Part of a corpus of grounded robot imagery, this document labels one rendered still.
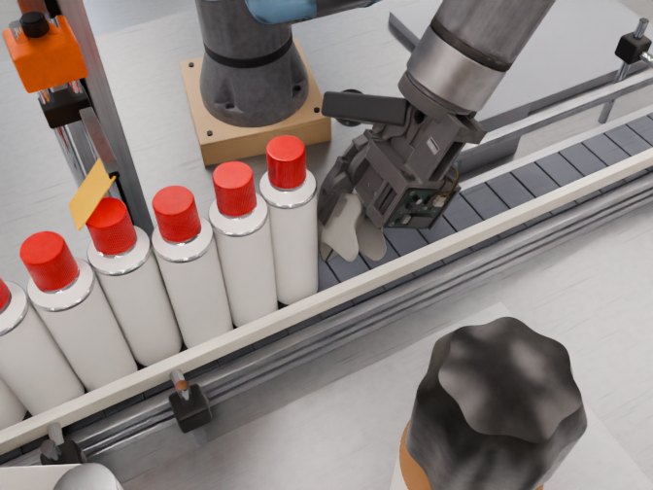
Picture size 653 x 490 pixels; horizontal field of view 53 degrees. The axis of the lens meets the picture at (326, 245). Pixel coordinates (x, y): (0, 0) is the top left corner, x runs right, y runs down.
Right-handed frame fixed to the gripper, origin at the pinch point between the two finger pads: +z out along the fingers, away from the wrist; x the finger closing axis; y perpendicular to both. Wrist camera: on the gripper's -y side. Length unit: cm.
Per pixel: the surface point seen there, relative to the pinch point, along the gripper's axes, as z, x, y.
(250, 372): 12.4, -6.5, 5.7
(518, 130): -15.2, 21.5, -2.7
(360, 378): 6.2, 0.2, 12.4
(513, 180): -8.8, 26.3, -2.1
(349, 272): 3.5, 4.8, 0.7
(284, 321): 5.8, -5.1, 4.8
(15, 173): 22.7, -18.6, -38.1
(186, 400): 9.4, -16.3, 9.5
